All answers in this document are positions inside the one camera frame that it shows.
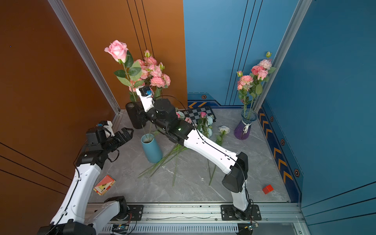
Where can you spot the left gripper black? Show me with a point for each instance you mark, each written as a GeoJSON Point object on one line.
{"type": "Point", "coordinates": [127, 136]}

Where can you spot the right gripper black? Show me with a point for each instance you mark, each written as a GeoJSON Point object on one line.
{"type": "Point", "coordinates": [147, 116]}

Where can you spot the black cylindrical vase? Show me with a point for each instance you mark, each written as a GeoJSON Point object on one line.
{"type": "Point", "coordinates": [134, 112]}

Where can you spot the pink multi bloom stem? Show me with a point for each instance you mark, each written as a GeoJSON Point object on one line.
{"type": "Point", "coordinates": [160, 82]}

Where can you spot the teal ceramic vase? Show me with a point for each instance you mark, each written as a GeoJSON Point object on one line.
{"type": "Point", "coordinates": [151, 148]}

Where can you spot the bunch of pink flowers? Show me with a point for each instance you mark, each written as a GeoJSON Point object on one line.
{"type": "Point", "coordinates": [198, 141]}

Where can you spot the large peach bloom stem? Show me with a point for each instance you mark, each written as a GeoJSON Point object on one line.
{"type": "Point", "coordinates": [134, 85]}

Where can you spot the pale pink double stem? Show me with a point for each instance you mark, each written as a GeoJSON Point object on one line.
{"type": "Point", "coordinates": [156, 70]}

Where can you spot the light pink rose stem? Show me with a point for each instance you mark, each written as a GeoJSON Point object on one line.
{"type": "Point", "coordinates": [121, 54]}

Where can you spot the peach double bloom stem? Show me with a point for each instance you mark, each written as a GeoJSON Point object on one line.
{"type": "Point", "coordinates": [148, 65]}

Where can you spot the pink double bloom stem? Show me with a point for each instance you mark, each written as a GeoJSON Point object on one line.
{"type": "Point", "coordinates": [244, 87]}

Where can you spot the pale pink carnation stem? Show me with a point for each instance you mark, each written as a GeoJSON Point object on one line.
{"type": "Point", "coordinates": [266, 64]}

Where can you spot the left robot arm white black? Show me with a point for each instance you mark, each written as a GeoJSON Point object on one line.
{"type": "Point", "coordinates": [70, 218]}

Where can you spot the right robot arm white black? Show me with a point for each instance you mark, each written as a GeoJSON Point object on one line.
{"type": "Point", "coordinates": [235, 165]}

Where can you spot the blue purple glass vase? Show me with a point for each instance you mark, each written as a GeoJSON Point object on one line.
{"type": "Point", "coordinates": [242, 131]}

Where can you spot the black white chessboard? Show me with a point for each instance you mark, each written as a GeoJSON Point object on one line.
{"type": "Point", "coordinates": [195, 114]}

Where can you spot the red box left side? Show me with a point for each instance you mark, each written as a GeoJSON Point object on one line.
{"type": "Point", "coordinates": [104, 185]}

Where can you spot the left green circuit board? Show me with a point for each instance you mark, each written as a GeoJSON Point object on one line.
{"type": "Point", "coordinates": [120, 229]}

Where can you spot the red block right side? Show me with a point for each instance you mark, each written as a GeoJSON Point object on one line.
{"type": "Point", "coordinates": [267, 189]}

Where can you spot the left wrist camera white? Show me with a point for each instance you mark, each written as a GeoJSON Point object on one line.
{"type": "Point", "coordinates": [107, 125]}

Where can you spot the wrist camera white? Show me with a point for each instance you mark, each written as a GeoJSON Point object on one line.
{"type": "Point", "coordinates": [107, 125]}
{"type": "Point", "coordinates": [146, 97]}

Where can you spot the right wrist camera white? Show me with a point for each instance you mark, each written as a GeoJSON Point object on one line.
{"type": "Point", "coordinates": [146, 97]}

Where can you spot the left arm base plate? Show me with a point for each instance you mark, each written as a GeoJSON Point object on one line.
{"type": "Point", "coordinates": [131, 213]}

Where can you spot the aluminium front rail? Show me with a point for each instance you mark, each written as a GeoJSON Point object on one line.
{"type": "Point", "coordinates": [210, 212]}

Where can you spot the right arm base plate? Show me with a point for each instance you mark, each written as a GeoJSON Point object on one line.
{"type": "Point", "coordinates": [230, 213]}

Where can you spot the left aluminium corner post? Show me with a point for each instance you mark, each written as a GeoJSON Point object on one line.
{"type": "Point", "coordinates": [79, 43]}

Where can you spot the aluminium corner post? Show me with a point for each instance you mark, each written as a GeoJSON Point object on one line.
{"type": "Point", "coordinates": [290, 33]}
{"type": "Point", "coordinates": [79, 43]}

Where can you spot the right aluminium corner post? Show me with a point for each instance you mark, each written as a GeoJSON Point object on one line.
{"type": "Point", "coordinates": [290, 33]}

